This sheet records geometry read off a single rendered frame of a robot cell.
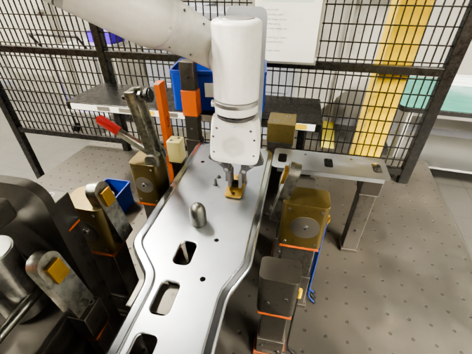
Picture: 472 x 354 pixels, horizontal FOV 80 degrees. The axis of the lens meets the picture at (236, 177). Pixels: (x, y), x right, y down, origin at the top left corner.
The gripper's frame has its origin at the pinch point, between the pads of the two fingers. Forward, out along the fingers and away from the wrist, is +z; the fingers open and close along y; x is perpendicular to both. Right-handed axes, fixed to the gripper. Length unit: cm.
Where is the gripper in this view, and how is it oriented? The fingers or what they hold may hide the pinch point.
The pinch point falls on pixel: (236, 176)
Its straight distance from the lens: 63.6
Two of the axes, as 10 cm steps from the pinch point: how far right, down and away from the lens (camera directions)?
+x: 2.1, -5.7, 7.9
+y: 9.8, 1.3, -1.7
